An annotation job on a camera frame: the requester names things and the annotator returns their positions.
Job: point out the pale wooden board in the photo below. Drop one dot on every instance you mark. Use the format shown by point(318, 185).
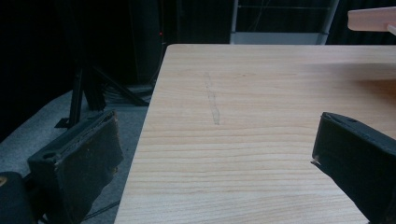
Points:
point(370, 19)

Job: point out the grey metal frame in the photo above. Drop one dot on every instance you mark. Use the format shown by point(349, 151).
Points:
point(280, 37)

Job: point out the black metal stand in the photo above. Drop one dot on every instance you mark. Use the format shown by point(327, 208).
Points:
point(90, 93)

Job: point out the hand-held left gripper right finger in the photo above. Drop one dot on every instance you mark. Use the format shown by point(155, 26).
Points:
point(358, 161)

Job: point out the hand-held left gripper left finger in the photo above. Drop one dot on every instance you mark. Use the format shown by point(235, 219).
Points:
point(84, 165)

